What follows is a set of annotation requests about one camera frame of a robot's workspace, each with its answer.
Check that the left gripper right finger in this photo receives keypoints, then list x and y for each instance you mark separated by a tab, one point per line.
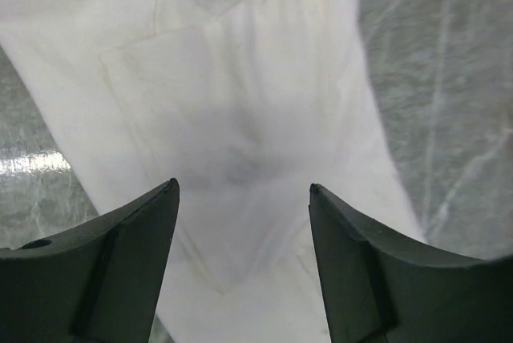
379	285

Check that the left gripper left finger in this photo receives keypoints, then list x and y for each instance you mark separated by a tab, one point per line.
97	282

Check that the cream white t-shirt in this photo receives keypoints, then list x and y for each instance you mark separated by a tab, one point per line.
246	103

